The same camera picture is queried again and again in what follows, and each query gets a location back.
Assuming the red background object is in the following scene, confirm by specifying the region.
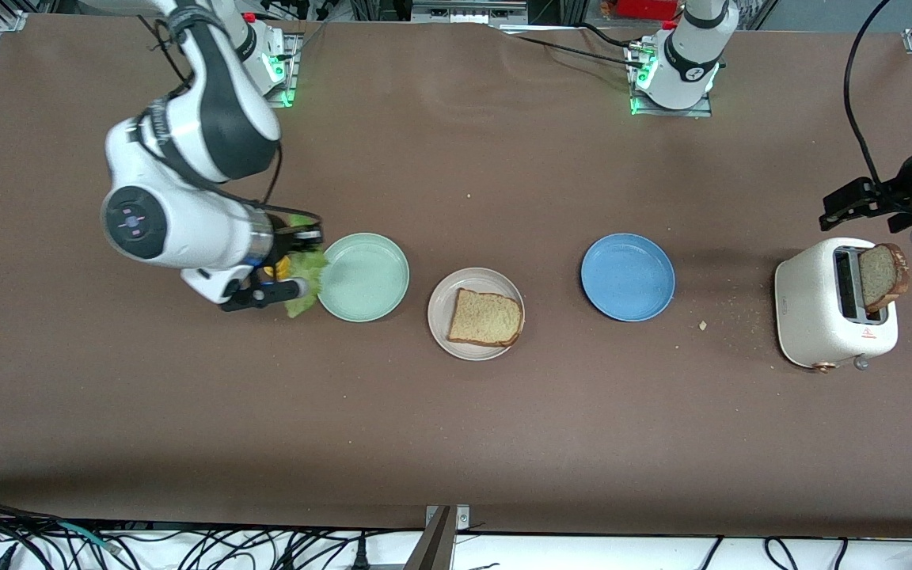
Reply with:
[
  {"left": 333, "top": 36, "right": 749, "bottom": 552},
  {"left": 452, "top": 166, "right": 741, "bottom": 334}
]
[{"left": 602, "top": 0, "right": 682, "bottom": 21}]

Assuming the grey background box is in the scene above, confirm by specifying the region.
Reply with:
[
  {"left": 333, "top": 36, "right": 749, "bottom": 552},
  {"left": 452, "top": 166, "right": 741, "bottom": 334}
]
[{"left": 412, "top": 0, "right": 528, "bottom": 25}]

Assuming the teal floor cable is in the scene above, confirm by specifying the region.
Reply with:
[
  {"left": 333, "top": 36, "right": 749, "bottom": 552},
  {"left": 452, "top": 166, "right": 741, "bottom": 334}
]
[{"left": 56, "top": 519, "right": 120, "bottom": 553}]

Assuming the blue plate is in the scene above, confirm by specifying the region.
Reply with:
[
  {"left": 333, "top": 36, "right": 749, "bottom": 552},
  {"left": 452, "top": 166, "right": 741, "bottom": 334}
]
[{"left": 580, "top": 233, "right": 676, "bottom": 323}]

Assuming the green lettuce leaf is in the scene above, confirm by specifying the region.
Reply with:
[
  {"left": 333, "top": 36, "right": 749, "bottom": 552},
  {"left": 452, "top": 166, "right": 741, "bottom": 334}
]
[{"left": 280, "top": 214, "right": 332, "bottom": 319}]

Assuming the thin black base cable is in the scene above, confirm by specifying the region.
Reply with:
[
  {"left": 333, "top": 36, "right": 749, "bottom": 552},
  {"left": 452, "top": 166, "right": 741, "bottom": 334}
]
[{"left": 496, "top": 24, "right": 647, "bottom": 68}]

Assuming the white toaster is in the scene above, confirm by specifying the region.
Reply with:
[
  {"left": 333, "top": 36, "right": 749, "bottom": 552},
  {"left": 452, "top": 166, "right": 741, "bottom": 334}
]
[{"left": 774, "top": 237, "right": 899, "bottom": 373}]

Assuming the beige plate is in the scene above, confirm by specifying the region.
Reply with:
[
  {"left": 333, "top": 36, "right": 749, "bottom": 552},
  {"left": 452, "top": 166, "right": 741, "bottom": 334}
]
[{"left": 427, "top": 268, "right": 526, "bottom": 362}]

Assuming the mint green plate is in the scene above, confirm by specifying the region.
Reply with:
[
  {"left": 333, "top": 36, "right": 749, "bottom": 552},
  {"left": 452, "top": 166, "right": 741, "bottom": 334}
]
[{"left": 318, "top": 232, "right": 410, "bottom": 323}]

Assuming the grey metal table bracket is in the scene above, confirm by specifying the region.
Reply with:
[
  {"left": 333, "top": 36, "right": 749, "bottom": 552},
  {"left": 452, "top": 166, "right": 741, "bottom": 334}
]
[{"left": 405, "top": 504, "right": 471, "bottom": 570}]

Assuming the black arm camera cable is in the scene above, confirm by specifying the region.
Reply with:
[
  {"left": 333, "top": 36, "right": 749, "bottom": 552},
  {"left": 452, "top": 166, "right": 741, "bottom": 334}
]
[
  {"left": 844, "top": 0, "right": 912, "bottom": 191},
  {"left": 135, "top": 16, "right": 324, "bottom": 232}
]

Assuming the brown bread slice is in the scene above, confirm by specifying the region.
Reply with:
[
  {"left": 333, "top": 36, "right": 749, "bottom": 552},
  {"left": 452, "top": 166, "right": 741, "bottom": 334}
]
[
  {"left": 446, "top": 288, "right": 524, "bottom": 348},
  {"left": 858, "top": 243, "right": 912, "bottom": 314}
]

